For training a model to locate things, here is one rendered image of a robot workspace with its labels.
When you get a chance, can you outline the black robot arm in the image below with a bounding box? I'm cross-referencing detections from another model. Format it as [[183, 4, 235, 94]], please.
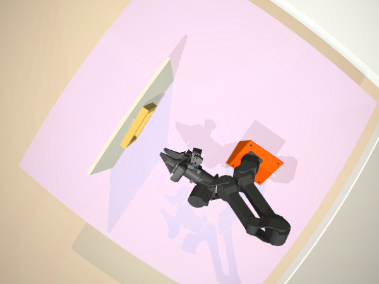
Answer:
[[187, 148, 291, 246]]

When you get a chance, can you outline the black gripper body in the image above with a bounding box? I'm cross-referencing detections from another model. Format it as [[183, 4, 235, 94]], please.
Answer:
[[170, 150, 204, 183]]

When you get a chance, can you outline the wooden picture frame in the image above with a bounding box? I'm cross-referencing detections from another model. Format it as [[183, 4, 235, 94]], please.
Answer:
[[120, 102, 158, 149]]

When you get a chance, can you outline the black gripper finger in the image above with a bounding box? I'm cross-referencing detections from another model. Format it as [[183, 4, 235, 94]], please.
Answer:
[[163, 148, 186, 159], [159, 152, 182, 175]]

